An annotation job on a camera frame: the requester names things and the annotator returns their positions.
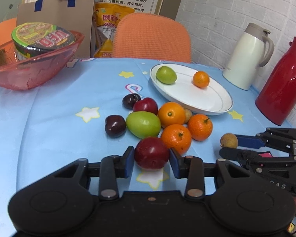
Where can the instant noodle cup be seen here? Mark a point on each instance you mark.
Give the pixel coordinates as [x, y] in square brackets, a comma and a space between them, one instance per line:
[43, 38]

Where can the white plate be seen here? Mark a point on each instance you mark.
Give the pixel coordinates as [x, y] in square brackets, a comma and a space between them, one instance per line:
[199, 98]

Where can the brown longan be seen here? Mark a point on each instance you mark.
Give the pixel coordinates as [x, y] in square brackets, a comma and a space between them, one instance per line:
[229, 140]
[188, 116]

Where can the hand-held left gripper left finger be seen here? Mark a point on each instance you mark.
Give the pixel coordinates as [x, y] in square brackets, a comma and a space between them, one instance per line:
[129, 163]

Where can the blue star-print tablecloth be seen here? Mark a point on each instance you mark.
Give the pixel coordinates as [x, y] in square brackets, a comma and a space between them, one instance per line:
[51, 128]

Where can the dark purple plum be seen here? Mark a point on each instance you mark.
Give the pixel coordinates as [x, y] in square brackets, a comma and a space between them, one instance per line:
[129, 101]
[115, 126]

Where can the small red plum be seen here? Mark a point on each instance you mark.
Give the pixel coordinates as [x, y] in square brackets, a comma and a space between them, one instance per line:
[145, 105]

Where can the smooth navel orange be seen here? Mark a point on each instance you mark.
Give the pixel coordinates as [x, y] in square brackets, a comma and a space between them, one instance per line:
[172, 115]

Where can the cardboard box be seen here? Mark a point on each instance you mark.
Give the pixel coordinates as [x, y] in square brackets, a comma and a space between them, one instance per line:
[59, 14]

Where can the small round orange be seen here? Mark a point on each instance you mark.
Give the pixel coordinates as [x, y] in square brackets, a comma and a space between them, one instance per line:
[201, 79]

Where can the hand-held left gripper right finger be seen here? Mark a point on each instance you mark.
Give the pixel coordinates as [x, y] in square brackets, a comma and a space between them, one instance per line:
[175, 165]

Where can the orange fabric chair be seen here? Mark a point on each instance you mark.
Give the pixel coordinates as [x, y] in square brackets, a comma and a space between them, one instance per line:
[151, 38]
[2, 33]

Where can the red thermos jug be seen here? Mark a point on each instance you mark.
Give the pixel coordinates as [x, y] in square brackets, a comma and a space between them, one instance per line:
[283, 84]

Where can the yellow snack bag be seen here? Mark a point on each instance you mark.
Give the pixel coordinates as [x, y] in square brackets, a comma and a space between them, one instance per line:
[108, 27]

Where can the large green jujube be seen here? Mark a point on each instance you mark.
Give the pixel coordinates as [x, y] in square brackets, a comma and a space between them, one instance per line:
[143, 125]

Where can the large red plum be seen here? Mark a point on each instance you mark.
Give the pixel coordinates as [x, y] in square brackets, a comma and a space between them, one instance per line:
[151, 153]

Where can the white thermos jug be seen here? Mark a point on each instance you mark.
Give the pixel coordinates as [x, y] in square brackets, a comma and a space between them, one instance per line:
[246, 56]

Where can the small green jujube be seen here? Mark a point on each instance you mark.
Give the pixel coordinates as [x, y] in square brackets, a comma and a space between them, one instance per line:
[165, 75]

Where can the tangerine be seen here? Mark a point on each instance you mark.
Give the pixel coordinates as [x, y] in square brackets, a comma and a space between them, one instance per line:
[176, 138]
[200, 127]

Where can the pink plastic bowl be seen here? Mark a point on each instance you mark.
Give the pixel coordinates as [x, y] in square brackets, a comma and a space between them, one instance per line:
[32, 71]

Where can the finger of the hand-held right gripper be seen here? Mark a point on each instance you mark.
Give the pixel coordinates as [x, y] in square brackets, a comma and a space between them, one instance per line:
[236, 154]
[249, 141]

